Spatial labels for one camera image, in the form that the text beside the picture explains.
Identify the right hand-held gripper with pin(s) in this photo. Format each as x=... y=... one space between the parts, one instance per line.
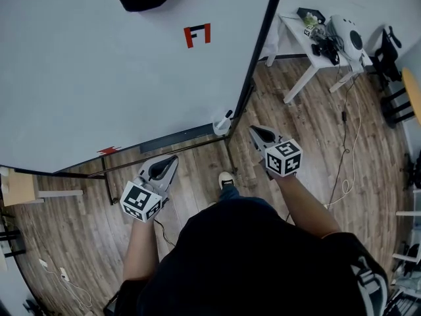
x=283 y=158

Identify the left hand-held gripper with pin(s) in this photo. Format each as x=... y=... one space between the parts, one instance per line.
x=139 y=201

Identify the person's left forearm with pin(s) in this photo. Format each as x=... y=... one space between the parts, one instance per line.
x=141 y=249

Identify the person's right forearm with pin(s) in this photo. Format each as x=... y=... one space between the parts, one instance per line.
x=302 y=202

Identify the large whiteboard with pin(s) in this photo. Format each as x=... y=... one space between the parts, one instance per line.
x=98 y=77

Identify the person's white shoe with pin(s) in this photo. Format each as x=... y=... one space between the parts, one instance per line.
x=226 y=178
x=212 y=204

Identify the person's blue jeans leg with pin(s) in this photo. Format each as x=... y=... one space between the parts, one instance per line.
x=228 y=193

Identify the black power adapter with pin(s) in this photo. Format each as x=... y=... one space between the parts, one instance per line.
x=344 y=116

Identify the white table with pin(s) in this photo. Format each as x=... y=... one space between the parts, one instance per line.
x=306 y=48

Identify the small patterned block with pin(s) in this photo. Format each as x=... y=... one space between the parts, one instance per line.
x=308 y=31

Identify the person's black shirt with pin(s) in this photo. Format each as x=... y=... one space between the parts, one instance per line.
x=246 y=258

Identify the small green plant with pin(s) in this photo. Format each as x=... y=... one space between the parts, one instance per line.
x=309 y=19

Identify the red and black tape mark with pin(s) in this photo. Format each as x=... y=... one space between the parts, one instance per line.
x=189 y=38

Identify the white dome-shaped device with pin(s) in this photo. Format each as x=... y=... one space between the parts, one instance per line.
x=342 y=31

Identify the black tray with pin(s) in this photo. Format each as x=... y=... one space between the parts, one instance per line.
x=318 y=13

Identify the white power strip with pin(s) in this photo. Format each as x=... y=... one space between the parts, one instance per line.
x=64 y=274

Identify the black office chair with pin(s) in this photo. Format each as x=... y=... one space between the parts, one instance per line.
x=386 y=61

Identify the light wooden table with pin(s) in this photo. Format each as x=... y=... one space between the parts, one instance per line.
x=16 y=186

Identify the white plug adapter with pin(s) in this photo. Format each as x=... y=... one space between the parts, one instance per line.
x=43 y=263

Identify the black tripod device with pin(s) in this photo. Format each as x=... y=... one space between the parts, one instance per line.
x=412 y=173

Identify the round wooden stool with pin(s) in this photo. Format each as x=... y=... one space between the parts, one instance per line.
x=412 y=91

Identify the white shelf unit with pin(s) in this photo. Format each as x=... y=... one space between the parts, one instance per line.
x=408 y=213

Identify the black wheeled base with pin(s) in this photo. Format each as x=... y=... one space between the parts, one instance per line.
x=33 y=308

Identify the black metal frame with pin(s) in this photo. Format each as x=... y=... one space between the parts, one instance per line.
x=13 y=235

